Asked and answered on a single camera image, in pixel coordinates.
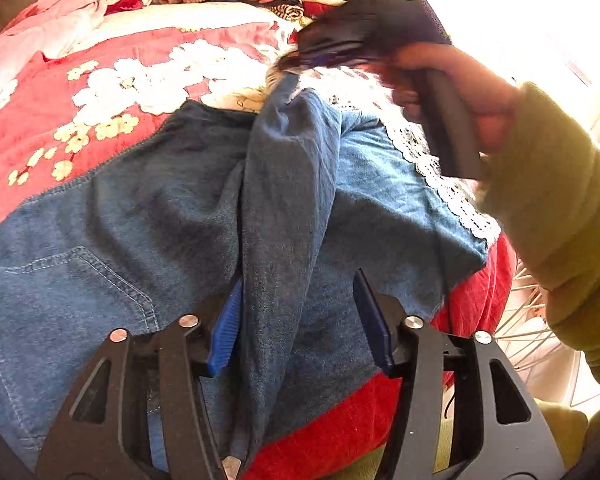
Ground cream bed sheet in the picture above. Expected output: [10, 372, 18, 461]
[77, 1, 293, 43]

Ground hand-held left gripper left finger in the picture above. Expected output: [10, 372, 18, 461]
[35, 280, 246, 480]

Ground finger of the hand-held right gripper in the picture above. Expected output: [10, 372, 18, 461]
[274, 14, 377, 72]

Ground person's right hand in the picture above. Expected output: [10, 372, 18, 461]
[367, 42, 524, 155]

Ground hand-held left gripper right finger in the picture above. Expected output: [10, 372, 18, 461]
[352, 269, 566, 480]

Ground red floral blanket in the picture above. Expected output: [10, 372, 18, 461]
[0, 2, 518, 480]

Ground blue denim pants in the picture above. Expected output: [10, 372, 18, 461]
[0, 72, 503, 473]

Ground dark red garment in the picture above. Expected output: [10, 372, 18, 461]
[104, 0, 147, 15]

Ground pink quilt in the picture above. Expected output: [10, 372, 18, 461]
[0, 0, 115, 117]

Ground person's right forearm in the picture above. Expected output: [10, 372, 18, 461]
[475, 81, 600, 392]

